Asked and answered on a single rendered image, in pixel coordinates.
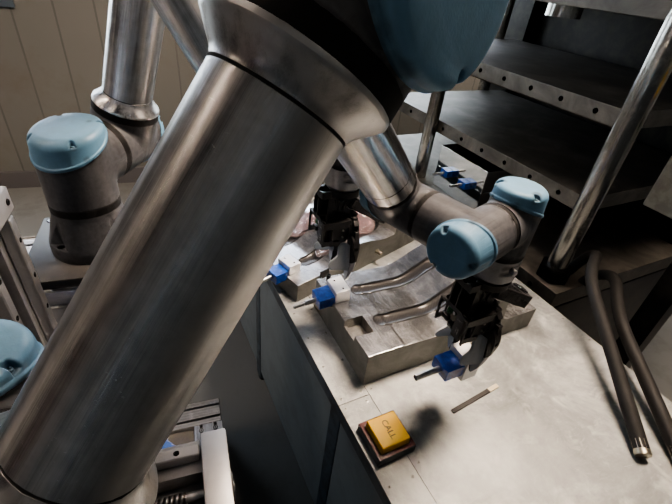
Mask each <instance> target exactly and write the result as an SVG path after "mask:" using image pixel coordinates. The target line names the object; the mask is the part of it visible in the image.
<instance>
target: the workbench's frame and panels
mask: <svg viewBox="0 0 672 504"><path fill-rule="evenodd" d="M240 321H241V324H242V326H243V329H244V331H245V334H246V336H247V338H248V341H249V343H250V346H251V348H252V351H253V353H254V356H255V358H256V361H257V371H258V374H259V378H260V379H261V380H264V381H265V383H266V385H267V388H268V390H269V393H270V395H271V398H272V400H273V403H274V405H275V408H276V410H277V413H278V415H279V418H280V420H281V423H282V425H283V428H284V430H285V432H286V435H287V437H288V440H289V442H290V445H291V447H292V450H293V452H294V455H295V457H296V460H297V462H298V465H299V467H300V470H301V472H302V474H303V477H304V479H305V482H306V484H307V487H308V489H309V492H310V494H311V497H312V499H313V502H314V504H391V503H390V501H389V500H388V498H387V496H386V494H385V492H384V490H383V488H382V487H381V485H380V483H379V481H378V479H377V477H376V475H375V474H374V472H373V470H372V468H371V466H370V464H369V462H368V461H367V459H366V457H365V455H364V453H363V451H362V449H361V448H360V446H359V444H358V442H357V440H356V438H355V436H354V435H353V433H352V431H351V429H350V427H349V425H348V423H347V422H346V420H345V418H344V416H343V414H342V412H341V410H340V409H339V406H338V405H337V403H336V401H335V399H334V397H333V395H332V394H331V392H330V390H329V388H328V386H327V384H326V382H325V381H324V379H323V377H322V375H321V373H320V371H319V369H318V368H317V366H316V364H315V362H314V360H313V358H312V356H311V355H310V353H309V351H308V349H307V347H306V345H305V343H304V342H303V340H302V338H301V336H300V334H299V332H298V330H297V329H296V327H295V325H294V323H293V321H292V319H291V317H290V316H289V314H288V312H287V310H286V308H285V306H284V304H283V302H282V301H281V299H280V297H279V295H278V293H277V291H276V289H275V288H274V286H273V284H272V282H271V280H268V281H266V282H264V283H262V284H261V285H260V287H259V288H258V290H257V292H256V293H255V295H254V296H253V298H252V300H251V301H250V303H249V305H248V306H247V308H246V310H245V311H244V313H243V315H242V316H241V318H240Z"/></svg>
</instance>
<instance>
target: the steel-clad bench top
mask: <svg viewBox="0 0 672 504"><path fill-rule="evenodd" d="M419 245H421V243H419V242H417V241H416V240H414V241H412V242H411V243H409V244H407V245H405V246H403V247H401V248H399V249H397V250H395V251H393V252H391V253H390V254H388V255H386V256H384V257H382V258H380V259H378V260H376V261H374V262H372V263H370V264H368V265H367V266H365V267H363V268H361V269H359V270H357V271H361V270H367V269H373V268H378V267H382V266H386V265H388V264H390V263H392V262H394V261H396V260H397V259H399V258H400V257H402V256H404V255H405V254H407V253H408V252H410V251H411V250H413V249H414V248H416V247H418V246H419ZM271 282H272V281H271ZM512 283H517V284H519V285H521V286H523V287H524V288H525V289H526V290H527V291H528V294H530V295H531V296H532V297H533V298H532V299H531V301H530V302H529V303H530V304H531V305H532V306H534V307H535V308H536V311H535V313H534V314H533V316H532V318H531V320H530V322H529V324H528V326H525V327H522V328H519V329H517V330H514V331H511V332H508V333H506V334H503V335H502V336H501V342H500V344H499V346H498V348H497V349H496V350H495V351H494V353H493V354H492V355H491V356H490V357H489V358H488V359H487V360H486V361H485V362H484V363H483V364H482V365H481V366H480V367H479V368H478V370H477V372H476V375H475V376H473V377H471V378H468V379H466V380H463V381H460V380H459V379H458V378H457V377H456V378H454V379H451V380H448V381H446V382H445V381H444V380H443V379H442V378H441V377H440V375H439V374H438V373H437V374H434V375H431V376H429V377H426V378H423V379H421V380H418V381H416V380H415V379H414V374H417V373H420V372H422V371H425V370H428V369H430V368H433V367H432V362H433V360H431V361H428V362H425V363H422V364H420V365H417V366H414V367H411V368H408V369H406V370H403V371H400V372H397V373H395V374H392V375H389V376H386V377H383V378H381V379H378V380H375V381H372V382H370V383H367V384H364V385H362V383H361V381H360V380H359V378H358V376H357V375H356V373H355V372H354V370H353V368H352V367H351V365H350V363H349V362H348V360H347V359H346V357H345V355H344V354H343V352H342V351H341V349H340V347H339V346H338V344H337V342H336V341H335V339H334V338H333V336H332V334H331V333H330V331H329V329H328V328H327V326H326V325H325V323H324V321H323V320H322V318H321V316H320V315H319V313H318V312H317V310H316V308H315V307H314V303H313V304H310V305H307V306H305V305H304V306H301V307H299V308H296V309H293V305H294V304H295V305H296V304H297V303H301V302H304V301H305V300H308V299H311V298H312V294H311V295H309V296H307V297H305V298H303V299H302V300H300V301H298V302H297V301H295V300H294V299H293V298H292V297H291V296H290V295H288V294H287V293H286V292H285V291H284V290H283V289H281V288H280V287H279V286H278V285H276V284H275V283H274V282H272V284H273V286H274V288H275V289H276V291H277V293H278V295H279V297H280V299H281V301H282V302H283V304H284V306H285V308H286V310H287V312H288V314H289V316H290V317H291V319H292V321H293V323H294V325H295V327H296V329H297V330H298V332H299V334H300V336H301V338H302V340H303V342H304V343H305V345H306V347H307V349H308V351H309V353H310V355H311V356H312V358H313V360H314V362H315V364H316V366H317V368H318V369H319V371H320V373H321V375H322V377H323V379H324V381H325V382H326V384H327V386H328V388H329V390H330V392H331V394H332V395H333V397H334V399H335V401H336V403H337V405H338V406H339V409H340V410H341V412H342V414H343V416H344V418H345V420H346V422H347V423H348V425H349V427H350V429H351V431H352V433H353V435H354V436H355V438H356V440H357V442H358V444H359V446H360V448H361V449H362V451H363V453H364V455H365V457H366V459H367V461H368V462H369V464H370V466H371V468H372V470H373V472H374V474H375V475H376V477H377V479H378V481H379V483H380V485H381V487H382V488H383V490H384V492H385V494H386V496H387V498H388V500H389V501H390V503H391V504H672V459H671V457H670V455H669V452H668V450H667V447H666V445H665V443H664V440H663V438H662V436H661V433H660V431H659V429H658V426H657V424H656V422H655V419H654V417H653V415H652V412H651V410H650V408H649V405H648V403H647V401H646V398H645V396H644V394H643V391H642V389H641V387H640V384H639V382H638V380H637V377H636V375H635V373H634V372H633V371H632V370H631V369H630V368H628V367H627V366H626V365H625V364H624V368H625V371H626V374H627V377H628V380H629V383H630V386H631V390H632V393H633V396H634V399H635V402H636V405H637V408H638V411H639V415H640V418H641V421H642V424H643V427H644V430H645V433H646V436H647V440H648V443H649V446H650V449H651V452H652V457H651V458H637V457H635V456H634V453H633V450H632V446H631V443H630V440H629V436H628V433H627V429H626V426H625V422H624V419H623V416H622V412H621V409H620V405H619V402H618V398H617V395H616V392H615V388H614V385H613V381H612V378H611V374H610V371H609V368H608V364H607V361H606V357H605V354H604V350H603V347H602V346H601V345H600V344H598V343H597V342H596V341H595V340H593V339H592V338H591V337H590V336H588V335H587V334H586V333H585V332H583V331H582V330H581V329H580V328H578V327H577V326H576V325H575V324H573V323H572V322H571V321H570V320H568V319H567V318H566V317H565V316H563V315H562V314H561V313H560V312H558V311H557V310H556V309H555V308H553V307H552V306H551V305H550V304H548V303H547V302H546V301H545V300H543V299H542V298H541V297H540V296H538V295H537V294H536V293H535V292H533V291H532V290H531V289H530V288H528V287H527V286H526V285H525V284H523V283H522V282H521V281H520V280H518V279H517V278H516V277H515V278H514V280H513V281H512ZM494 384H497V385H498V386H499V387H498V388H497V389H495V390H493V391H492V392H490V393H488V394H487V395H485V396H483V397H482V398H480V399H478V400H476V401H475V402H473V403H471V404H470V405H468V406H466V407H465V408H463V409H461V410H460V411H458V412H456V413H455V414H453V413H452V412H451V409H453V408H454V407H456V406H458V405H460V404H461V403H463V402H465V401H466V400H468V399H470V398H472V397H473V396H475V395H477V394H478V393H480V392H482V391H484V390H485V389H487V388H489V387H490V386H492V385H494ZM392 410H394V411H395V413H396V415H397V416H398V418H399V419H400V421H401V422H402V424H403V425H404V427H405V428H406V430H407V432H408V433H409V435H410V436H411V438H412V439H413V441H414V442H415V444H416V447H415V450H414V451H413V452H411V453H408V454H406V455H404V456H402V457H400V458H398V459H395V460H393V461H391V462H389V463H387V464H385V465H382V466H380V467H378V466H377V464H376V463H375V461H374V459H373V457H372V455H371V454H370V452H369V450H368V448H367V446H366V445H365V443H364V441H363V439H362V437H361V435H360V434H359V432H358V430H357V429H358V424H359V423H362V422H364V421H367V420H369V419H372V418H374V417H377V416H379V415H382V414H384V413H387V412H389V411H392Z"/></svg>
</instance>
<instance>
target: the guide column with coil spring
mask: <svg viewBox="0 0 672 504"><path fill-rule="evenodd" d="M445 93H446V91H441V92H433V93H431V96H430V100H429V105H428V109H427V114H426V118H425V123H424V127H423V132H422V136H421V141H420V145H419V150H418V154H417V159H416V163H415V168H414V171H415V174H416V175H417V178H425V176H426V171H427V167H428V163H429V159H430V155H431V151H432V147H433V142H434V138H435V134H436V130H437V126H438V122H439V118H440V113H441V109H442V105H443V101H444V97H445Z"/></svg>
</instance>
